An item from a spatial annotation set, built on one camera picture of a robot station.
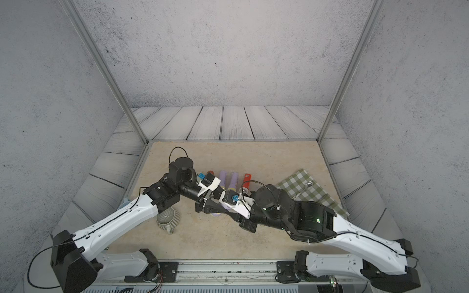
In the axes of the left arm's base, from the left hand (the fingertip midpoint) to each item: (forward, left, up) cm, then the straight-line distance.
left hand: (229, 208), depth 59 cm
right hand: (-1, -1, +3) cm, 3 cm away
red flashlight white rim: (+26, -7, -28) cm, 39 cm away
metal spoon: (+26, -40, -27) cm, 54 cm away
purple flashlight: (0, +1, +2) cm, 2 cm away
